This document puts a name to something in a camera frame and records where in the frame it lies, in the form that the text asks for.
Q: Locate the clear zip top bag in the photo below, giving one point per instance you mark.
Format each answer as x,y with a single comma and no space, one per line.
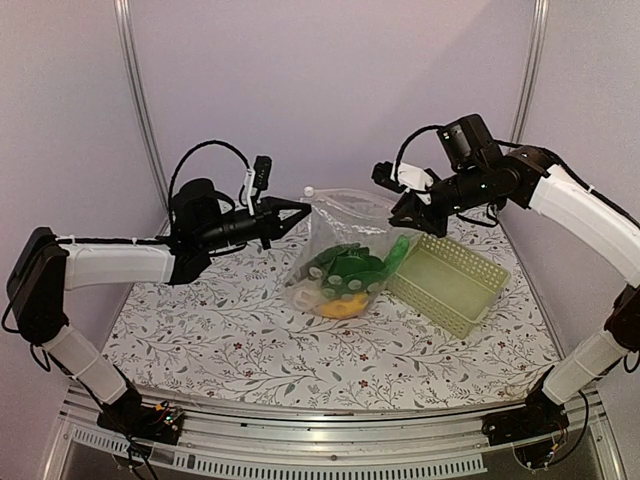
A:
351,248

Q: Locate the right aluminium corner post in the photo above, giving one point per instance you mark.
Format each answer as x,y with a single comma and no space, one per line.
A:
532,67

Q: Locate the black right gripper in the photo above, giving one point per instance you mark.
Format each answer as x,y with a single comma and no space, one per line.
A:
426,221

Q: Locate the green white bok choy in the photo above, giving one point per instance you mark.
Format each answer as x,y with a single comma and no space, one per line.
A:
345,265

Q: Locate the beige perforated plastic basket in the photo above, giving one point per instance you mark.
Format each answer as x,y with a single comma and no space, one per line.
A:
451,285

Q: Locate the left aluminium corner post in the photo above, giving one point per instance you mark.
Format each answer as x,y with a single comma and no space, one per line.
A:
123,16

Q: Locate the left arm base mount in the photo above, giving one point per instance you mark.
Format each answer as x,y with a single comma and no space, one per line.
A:
161,423

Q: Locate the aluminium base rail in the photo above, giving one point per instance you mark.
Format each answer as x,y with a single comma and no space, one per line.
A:
223,439

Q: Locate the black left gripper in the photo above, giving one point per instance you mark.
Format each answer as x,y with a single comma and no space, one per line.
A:
272,205

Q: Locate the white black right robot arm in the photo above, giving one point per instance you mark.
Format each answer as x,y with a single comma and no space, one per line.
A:
551,189

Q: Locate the floral patterned table mat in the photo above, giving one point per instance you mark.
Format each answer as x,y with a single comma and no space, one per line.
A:
230,336

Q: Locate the green cucumber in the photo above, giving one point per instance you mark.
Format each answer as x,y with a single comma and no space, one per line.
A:
370,272

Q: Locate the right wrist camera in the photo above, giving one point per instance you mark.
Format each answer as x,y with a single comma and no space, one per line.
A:
404,178

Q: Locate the orange yellow mango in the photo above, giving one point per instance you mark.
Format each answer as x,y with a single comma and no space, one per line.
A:
345,308

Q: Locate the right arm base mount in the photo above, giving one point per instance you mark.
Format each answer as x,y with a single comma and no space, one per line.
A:
535,430

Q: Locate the aluminium corner post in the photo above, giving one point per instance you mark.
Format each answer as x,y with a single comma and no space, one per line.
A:
532,67
123,16

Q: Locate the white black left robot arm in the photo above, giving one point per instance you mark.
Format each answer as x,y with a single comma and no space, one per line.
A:
49,266

